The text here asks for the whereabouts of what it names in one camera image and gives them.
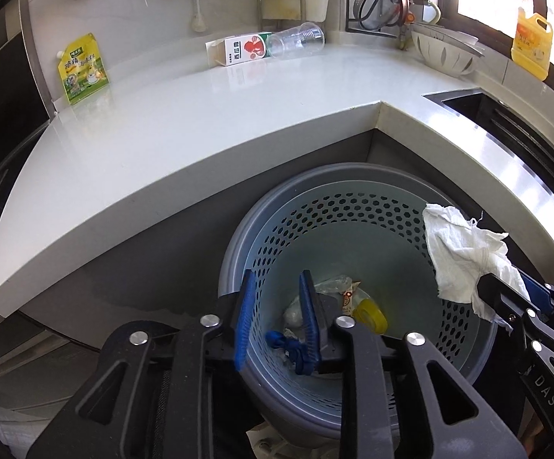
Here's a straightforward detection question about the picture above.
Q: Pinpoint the red white snack wrapper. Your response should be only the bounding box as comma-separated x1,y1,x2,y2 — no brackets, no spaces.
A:
337,282,361,316

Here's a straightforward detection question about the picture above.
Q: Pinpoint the yellow detergent bottle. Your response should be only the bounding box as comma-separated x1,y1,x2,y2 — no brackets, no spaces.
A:
511,7,554,81

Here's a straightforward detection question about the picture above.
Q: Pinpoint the white tissue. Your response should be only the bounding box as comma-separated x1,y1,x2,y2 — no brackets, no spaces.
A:
423,203,529,321

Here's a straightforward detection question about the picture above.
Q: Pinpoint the yellow plastic lid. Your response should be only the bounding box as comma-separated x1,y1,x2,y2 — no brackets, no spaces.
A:
352,298,389,334

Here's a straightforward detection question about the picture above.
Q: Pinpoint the clear plastic bag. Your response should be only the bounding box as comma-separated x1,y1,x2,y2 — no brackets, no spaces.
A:
283,275,354,328

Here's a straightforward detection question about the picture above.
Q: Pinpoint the green leaf pattern bowl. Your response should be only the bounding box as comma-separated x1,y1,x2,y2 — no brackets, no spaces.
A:
411,29,481,77

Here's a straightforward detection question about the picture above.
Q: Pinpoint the black sink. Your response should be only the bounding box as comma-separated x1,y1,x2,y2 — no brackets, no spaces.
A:
423,88,554,192

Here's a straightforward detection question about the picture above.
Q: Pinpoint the blue white bottle brush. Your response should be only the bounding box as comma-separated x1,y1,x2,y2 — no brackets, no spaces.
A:
188,0,207,34

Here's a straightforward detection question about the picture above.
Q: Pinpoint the glass lid brown handle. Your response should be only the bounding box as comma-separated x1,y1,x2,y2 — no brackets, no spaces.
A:
357,0,412,32

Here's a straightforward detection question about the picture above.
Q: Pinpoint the yellow green spout pouch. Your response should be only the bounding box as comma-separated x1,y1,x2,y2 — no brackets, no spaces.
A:
56,33,110,105

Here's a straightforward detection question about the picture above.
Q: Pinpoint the blue perforated waste bin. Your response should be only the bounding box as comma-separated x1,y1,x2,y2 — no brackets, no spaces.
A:
217,163,495,441

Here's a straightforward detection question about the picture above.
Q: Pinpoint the clear plastic cup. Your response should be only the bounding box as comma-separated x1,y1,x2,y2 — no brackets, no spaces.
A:
265,21,326,60

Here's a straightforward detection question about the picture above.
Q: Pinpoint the black dish rack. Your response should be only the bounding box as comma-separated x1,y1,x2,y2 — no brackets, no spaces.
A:
341,0,416,39

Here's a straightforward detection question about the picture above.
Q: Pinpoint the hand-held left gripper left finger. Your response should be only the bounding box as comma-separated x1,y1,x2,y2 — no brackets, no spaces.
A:
26,270,257,459

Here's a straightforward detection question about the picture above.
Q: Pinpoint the blue pattern bowl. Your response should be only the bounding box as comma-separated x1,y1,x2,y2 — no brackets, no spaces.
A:
413,23,481,46

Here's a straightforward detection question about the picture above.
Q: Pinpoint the white red green carton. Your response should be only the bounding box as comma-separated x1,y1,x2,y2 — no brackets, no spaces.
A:
205,31,275,68

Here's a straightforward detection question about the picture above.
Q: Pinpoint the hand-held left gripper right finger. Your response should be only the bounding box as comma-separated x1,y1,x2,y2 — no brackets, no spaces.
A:
298,269,529,459

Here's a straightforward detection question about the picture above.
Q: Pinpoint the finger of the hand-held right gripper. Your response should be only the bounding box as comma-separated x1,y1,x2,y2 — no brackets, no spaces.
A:
516,269,554,330
471,272,541,345

